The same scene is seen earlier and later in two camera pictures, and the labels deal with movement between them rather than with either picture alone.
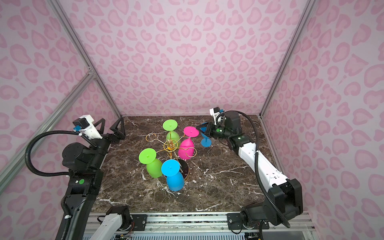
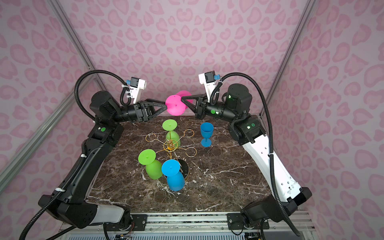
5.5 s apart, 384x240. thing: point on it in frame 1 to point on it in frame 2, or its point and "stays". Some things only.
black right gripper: (210, 130) to (202, 110)
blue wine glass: (170, 168) stays
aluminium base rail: (204, 226) stays
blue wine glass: (205, 143) stays
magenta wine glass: (186, 146) to (175, 105)
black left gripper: (121, 133) to (141, 110)
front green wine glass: (147, 156) stays
